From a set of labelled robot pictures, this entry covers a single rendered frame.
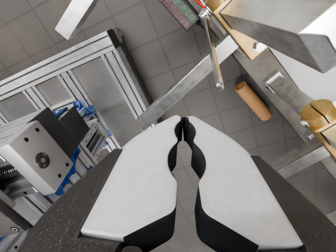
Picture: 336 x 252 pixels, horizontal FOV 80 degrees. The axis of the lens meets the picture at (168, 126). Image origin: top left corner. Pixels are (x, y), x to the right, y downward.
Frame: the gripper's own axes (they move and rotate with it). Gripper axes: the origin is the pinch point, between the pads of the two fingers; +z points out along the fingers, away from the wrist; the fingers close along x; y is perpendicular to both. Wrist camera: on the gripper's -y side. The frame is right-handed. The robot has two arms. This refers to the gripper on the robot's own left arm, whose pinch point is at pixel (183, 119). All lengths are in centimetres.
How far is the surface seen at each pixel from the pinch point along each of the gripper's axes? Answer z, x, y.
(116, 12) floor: 116, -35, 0
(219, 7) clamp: 29.3, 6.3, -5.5
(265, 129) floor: 116, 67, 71
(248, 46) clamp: 29.4, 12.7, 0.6
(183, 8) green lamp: 46.2, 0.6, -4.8
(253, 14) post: 12.8, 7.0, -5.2
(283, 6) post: 8.4, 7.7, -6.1
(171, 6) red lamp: 46.2, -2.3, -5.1
